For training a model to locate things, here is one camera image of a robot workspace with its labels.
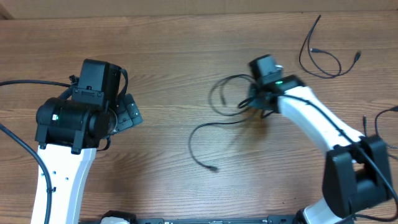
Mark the thick black USB cable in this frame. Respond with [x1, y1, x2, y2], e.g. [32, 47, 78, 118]
[188, 73, 261, 173]

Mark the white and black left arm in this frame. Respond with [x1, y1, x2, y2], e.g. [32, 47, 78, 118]
[31, 94, 142, 223]

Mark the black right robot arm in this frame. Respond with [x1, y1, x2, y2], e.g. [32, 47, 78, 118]
[249, 75, 397, 223]

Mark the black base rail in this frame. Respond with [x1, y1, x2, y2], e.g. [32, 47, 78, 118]
[78, 210, 305, 224]

